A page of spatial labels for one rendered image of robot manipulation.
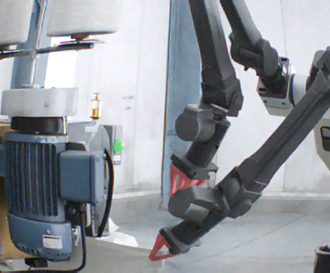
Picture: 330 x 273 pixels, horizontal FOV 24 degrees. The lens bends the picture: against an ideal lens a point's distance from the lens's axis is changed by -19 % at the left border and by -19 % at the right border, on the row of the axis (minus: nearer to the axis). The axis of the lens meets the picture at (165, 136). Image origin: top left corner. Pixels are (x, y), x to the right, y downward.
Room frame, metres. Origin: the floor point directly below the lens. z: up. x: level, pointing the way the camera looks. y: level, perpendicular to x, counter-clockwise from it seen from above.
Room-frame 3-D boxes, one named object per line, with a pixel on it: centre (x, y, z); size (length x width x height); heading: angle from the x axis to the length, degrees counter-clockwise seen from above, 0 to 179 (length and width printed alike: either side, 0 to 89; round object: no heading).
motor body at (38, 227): (1.55, 0.25, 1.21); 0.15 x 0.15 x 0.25
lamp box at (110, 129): (2.08, 0.14, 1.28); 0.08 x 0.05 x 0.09; 61
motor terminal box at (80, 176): (1.55, 0.14, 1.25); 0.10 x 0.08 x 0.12; 176
